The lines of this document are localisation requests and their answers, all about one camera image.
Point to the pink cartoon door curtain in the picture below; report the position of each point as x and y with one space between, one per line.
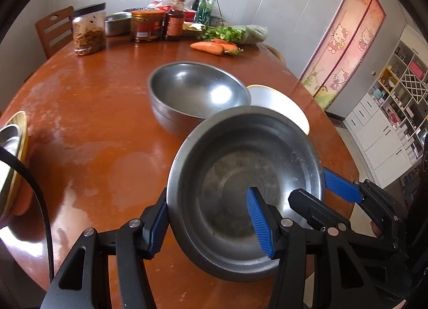
344 38

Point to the white storage cabinet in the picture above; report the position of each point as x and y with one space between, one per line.
374 128

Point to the carrot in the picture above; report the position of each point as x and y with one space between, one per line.
219 41
230 47
207 47

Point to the plastic bag of greens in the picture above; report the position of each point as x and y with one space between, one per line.
255 33

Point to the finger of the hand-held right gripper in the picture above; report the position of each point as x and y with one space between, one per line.
311 208
341 185

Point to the clear jar with black lid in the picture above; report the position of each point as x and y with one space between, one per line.
88 35

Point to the white bowl with yellow rim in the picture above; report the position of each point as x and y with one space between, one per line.
281 105

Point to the small steel container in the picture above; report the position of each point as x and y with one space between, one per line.
117 25

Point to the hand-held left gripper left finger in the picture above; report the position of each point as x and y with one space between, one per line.
157 228

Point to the dark sauce bottle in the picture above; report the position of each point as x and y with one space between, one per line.
174 23

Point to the wooden slat-back chair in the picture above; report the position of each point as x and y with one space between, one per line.
53 28

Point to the medium steel bowl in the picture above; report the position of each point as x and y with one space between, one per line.
194 88

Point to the clear plastic bottle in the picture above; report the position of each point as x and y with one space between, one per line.
205 8

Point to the curved wooden chair back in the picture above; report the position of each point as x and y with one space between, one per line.
277 53

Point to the green leafy vegetables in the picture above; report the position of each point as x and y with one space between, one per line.
227 33

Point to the red package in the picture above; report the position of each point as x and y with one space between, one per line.
190 13

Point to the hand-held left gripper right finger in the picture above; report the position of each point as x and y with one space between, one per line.
262 225

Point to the red-label sauce jar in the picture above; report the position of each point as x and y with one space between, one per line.
147 26

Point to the yellow food packet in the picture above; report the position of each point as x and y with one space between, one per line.
192 27

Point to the large steel basin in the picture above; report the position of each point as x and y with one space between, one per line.
234 178

